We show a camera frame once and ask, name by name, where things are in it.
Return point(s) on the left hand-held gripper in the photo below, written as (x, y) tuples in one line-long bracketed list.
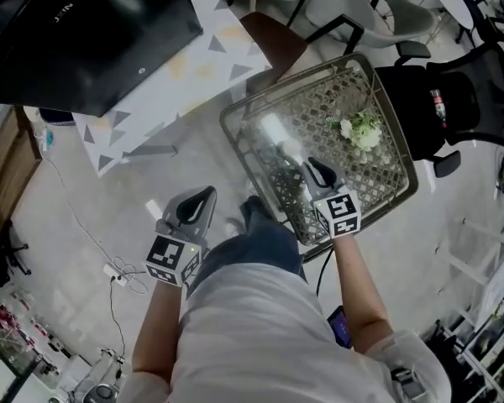
[(172, 256)]

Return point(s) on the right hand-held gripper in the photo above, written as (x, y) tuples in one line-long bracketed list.
[(338, 214)]

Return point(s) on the person's right forearm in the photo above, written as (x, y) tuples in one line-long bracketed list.
[(359, 292)]

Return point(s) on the person's left forearm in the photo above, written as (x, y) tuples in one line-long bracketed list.
[(157, 330)]

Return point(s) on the white flower bouquet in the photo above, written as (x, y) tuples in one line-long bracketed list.
[(361, 130)]

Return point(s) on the person's blue jeans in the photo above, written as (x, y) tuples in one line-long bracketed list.
[(256, 242)]

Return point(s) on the white table with patterned cloth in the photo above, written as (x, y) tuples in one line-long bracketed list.
[(185, 82)]

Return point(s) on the red label bottle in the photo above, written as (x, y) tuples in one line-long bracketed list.
[(439, 107)]

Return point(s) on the person's white shirt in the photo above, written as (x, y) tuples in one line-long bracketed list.
[(256, 338)]

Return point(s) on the brown chair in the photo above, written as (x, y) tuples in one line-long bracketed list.
[(277, 44)]

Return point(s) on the tablet with blue screen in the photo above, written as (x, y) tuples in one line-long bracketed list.
[(341, 328)]

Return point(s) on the black mesh office chair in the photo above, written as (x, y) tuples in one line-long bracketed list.
[(474, 99)]

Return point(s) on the white metal rack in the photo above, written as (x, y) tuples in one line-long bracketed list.
[(483, 258)]

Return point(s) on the wooden step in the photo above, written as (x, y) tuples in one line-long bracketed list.
[(8, 166)]

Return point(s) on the black chair base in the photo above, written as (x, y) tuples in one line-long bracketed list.
[(4, 250)]

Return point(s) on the black mini fridge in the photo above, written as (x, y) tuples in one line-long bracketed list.
[(80, 36)]

